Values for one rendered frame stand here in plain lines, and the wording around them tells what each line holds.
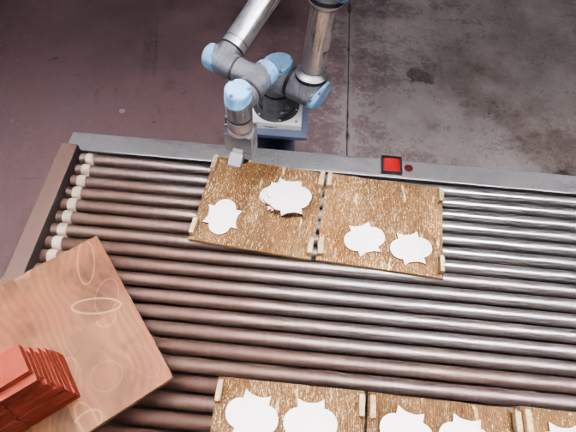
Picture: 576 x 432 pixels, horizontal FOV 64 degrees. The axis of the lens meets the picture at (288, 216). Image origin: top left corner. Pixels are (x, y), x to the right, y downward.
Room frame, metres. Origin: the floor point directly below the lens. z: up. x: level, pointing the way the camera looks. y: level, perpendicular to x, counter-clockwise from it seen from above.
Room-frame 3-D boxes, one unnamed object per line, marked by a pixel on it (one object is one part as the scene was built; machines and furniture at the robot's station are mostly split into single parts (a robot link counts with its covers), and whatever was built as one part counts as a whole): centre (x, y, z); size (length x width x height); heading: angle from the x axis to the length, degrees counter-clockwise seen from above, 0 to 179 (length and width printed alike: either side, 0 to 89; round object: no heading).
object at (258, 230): (0.84, 0.10, 0.93); 0.41 x 0.35 x 0.02; 82
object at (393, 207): (0.80, -0.32, 0.93); 0.41 x 0.35 x 0.02; 83
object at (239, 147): (0.90, 0.16, 1.20); 0.12 x 0.09 x 0.16; 168
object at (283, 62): (1.34, 0.06, 1.07); 0.13 x 0.12 x 0.14; 60
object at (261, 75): (1.01, 0.11, 1.35); 0.11 x 0.11 x 0.08; 60
